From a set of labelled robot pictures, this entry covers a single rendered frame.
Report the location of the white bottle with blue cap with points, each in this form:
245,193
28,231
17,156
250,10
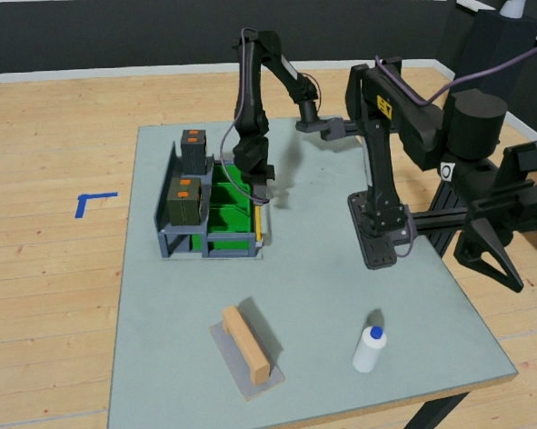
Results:
369,349

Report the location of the yellow bar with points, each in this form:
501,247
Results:
257,223

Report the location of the sanding float with tan handle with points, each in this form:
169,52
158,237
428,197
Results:
259,372

